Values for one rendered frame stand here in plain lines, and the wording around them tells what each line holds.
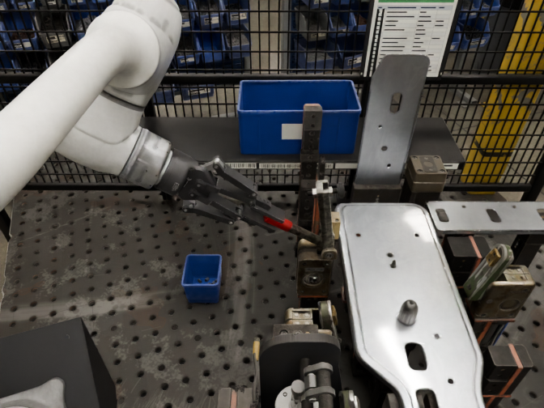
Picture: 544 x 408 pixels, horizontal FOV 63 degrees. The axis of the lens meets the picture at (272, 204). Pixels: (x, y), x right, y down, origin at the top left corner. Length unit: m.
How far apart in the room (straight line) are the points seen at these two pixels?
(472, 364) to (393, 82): 0.57
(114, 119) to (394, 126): 0.62
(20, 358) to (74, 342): 0.09
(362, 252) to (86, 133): 0.59
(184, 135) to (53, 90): 0.79
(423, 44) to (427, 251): 0.56
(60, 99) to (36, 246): 1.08
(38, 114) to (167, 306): 0.86
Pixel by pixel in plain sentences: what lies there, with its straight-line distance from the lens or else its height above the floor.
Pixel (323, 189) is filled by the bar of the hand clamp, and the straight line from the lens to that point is 0.80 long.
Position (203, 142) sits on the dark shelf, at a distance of 1.23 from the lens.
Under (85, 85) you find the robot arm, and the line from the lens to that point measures 0.53.
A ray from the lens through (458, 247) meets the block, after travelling 1.08.
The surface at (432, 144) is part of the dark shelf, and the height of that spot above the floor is 1.03.
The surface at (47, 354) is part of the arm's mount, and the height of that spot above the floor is 0.95.
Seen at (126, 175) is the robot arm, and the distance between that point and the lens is 0.75.
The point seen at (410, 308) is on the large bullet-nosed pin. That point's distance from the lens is 0.85.
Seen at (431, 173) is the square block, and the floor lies 1.06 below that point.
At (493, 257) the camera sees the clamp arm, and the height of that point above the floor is 1.10.
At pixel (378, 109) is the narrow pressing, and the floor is 1.21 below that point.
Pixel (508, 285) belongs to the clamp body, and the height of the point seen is 1.04.
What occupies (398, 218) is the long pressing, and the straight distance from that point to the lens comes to 1.07.
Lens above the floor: 1.71
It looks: 42 degrees down
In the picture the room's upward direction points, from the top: straight up
